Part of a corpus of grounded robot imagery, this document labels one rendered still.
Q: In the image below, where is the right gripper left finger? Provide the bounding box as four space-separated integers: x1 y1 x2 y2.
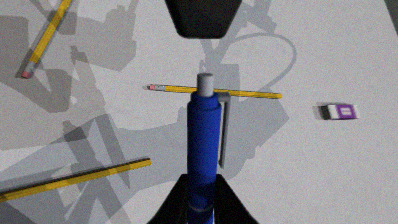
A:
147 174 188 224

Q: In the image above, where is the blue ballpoint pen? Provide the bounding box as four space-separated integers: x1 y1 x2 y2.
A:
187 73 231 224

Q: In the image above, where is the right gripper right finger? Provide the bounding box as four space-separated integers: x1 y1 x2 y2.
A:
214 174 259 224

